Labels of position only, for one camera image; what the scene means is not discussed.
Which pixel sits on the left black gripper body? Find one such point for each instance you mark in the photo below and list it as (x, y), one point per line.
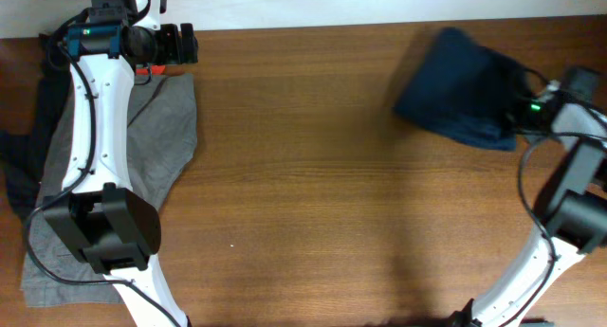
(162, 46)

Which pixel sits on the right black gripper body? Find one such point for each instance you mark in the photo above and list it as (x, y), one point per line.
(525, 116)

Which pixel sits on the navy blue shorts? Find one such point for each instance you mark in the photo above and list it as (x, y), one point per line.
(464, 91)

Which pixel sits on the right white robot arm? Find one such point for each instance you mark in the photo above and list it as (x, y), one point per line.
(569, 221)

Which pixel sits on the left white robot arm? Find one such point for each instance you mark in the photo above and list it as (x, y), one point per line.
(96, 214)

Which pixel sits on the red garment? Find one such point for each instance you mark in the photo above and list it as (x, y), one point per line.
(154, 70)

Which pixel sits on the grey folded shorts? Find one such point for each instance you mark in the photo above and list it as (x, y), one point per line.
(161, 140)

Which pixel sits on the black garment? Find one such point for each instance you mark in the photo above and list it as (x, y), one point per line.
(23, 157)

